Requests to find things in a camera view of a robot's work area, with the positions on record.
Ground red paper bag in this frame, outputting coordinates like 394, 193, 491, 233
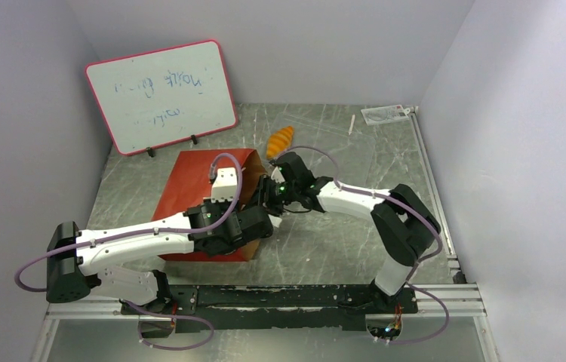
151, 149, 266, 262

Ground white handled metal tongs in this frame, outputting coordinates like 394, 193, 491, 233
269, 215, 282, 229

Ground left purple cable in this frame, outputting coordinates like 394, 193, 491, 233
14, 152, 244, 350

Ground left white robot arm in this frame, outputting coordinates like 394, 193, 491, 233
45, 201, 281, 314

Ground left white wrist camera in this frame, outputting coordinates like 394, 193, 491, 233
210, 167, 238, 203

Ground small striped orange croissant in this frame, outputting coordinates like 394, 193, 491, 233
266, 126, 294, 160

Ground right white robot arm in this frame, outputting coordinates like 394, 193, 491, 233
250, 151, 443, 312

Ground white marker pen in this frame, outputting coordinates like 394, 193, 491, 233
348, 114, 356, 135

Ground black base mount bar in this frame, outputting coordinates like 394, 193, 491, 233
143, 283, 418, 338

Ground small white card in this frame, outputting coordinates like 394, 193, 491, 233
361, 105, 411, 126

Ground red framed whiteboard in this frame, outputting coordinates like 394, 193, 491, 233
85, 39, 238, 155

